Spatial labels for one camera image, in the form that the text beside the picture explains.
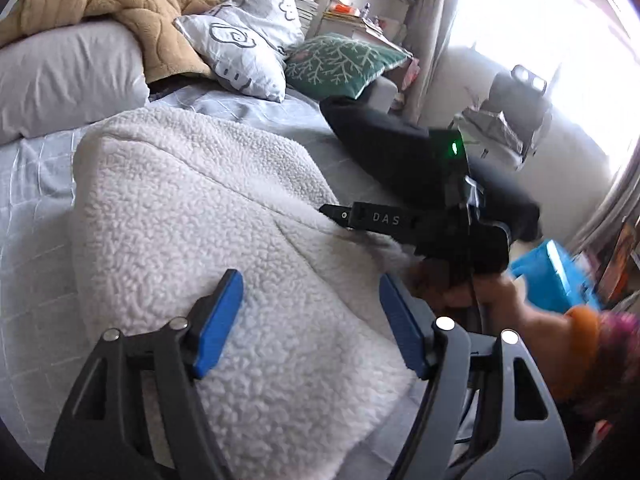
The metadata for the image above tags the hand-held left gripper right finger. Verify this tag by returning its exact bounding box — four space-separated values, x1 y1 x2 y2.
378 273 575 480

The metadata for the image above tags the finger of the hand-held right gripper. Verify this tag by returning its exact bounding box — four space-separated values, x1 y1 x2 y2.
318 202 354 231

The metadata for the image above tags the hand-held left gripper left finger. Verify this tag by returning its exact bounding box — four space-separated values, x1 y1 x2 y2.
45 268 245 480

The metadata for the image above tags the person's right forearm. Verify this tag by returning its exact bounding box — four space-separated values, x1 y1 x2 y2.
472 274 640 413

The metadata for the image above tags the person's right hand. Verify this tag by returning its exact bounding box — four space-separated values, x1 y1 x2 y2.
406 259 482 314

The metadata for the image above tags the black cloth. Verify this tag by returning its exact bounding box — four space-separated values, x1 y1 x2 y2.
319 96 542 243

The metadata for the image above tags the blue plastic box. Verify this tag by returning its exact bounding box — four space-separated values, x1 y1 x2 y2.
509 239 602 314

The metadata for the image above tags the black office chair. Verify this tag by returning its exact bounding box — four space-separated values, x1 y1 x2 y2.
449 64 555 167

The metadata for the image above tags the green pillow with branch pattern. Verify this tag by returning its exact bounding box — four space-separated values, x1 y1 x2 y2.
284 33 411 100

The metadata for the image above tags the white pillow with swirl print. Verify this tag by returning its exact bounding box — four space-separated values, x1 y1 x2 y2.
173 13 288 103
212 0 307 58

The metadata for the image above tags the grey curtain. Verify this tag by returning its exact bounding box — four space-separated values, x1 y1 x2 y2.
399 0 473 123

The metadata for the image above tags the stack of books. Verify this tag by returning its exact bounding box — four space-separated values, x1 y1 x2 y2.
288 0 322 38

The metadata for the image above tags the bed with grey checked sheet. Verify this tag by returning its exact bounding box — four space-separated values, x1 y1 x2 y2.
0 74 481 466

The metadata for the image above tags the light grey pillow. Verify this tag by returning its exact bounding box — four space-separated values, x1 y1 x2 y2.
0 19 152 145

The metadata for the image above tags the tan fleece blanket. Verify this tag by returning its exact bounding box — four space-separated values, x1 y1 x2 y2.
0 0 226 86

